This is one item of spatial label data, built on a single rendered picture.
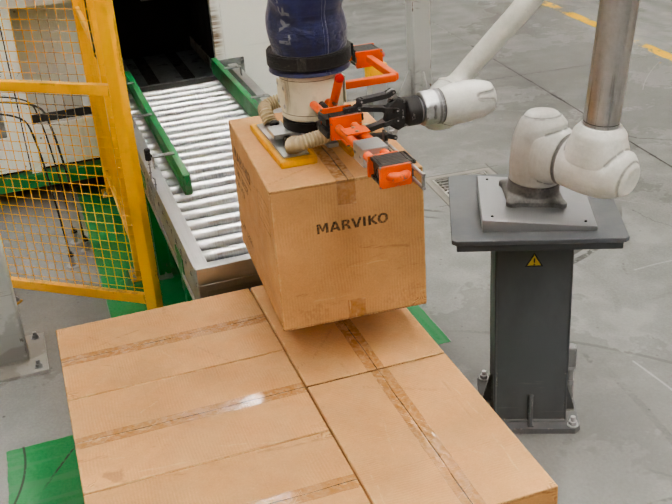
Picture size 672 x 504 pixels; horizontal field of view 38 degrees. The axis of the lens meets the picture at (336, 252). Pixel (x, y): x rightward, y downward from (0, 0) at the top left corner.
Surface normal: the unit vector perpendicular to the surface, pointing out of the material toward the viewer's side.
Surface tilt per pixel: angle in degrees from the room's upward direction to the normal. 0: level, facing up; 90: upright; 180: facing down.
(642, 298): 0
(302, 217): 90
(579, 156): 85
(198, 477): 0
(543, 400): 90
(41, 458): 0
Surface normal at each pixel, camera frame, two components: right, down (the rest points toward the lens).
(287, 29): -0.35, 0.16
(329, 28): 0.59, 0.16
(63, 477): -0.07, -0.89
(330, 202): 0.26, 0.41
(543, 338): -0.08, 0.45
